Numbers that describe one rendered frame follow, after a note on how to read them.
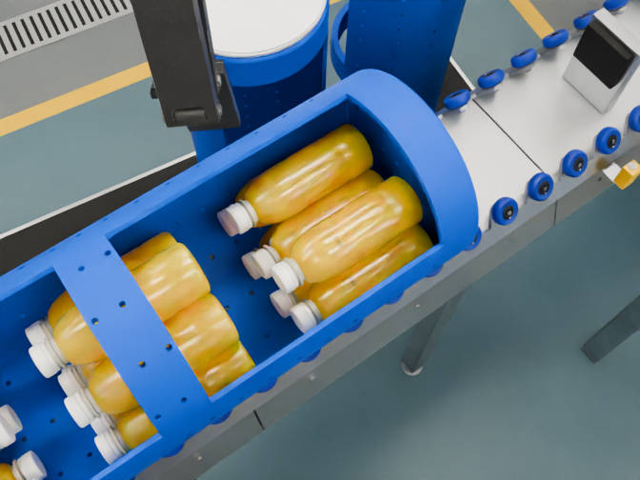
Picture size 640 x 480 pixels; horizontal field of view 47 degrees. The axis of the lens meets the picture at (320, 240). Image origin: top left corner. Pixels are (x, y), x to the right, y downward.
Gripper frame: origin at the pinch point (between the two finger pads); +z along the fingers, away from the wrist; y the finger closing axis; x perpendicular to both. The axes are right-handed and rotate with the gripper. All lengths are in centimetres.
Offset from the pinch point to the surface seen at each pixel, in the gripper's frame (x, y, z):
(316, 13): 9, -40, 71
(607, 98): 56, -23, 77
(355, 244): 10, 4, 51
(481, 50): 67, -90, 191
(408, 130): 17.3, -8.2, 44.4
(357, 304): 10, 11, 50
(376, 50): 22, -50, 105
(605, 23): 53, -31, 67
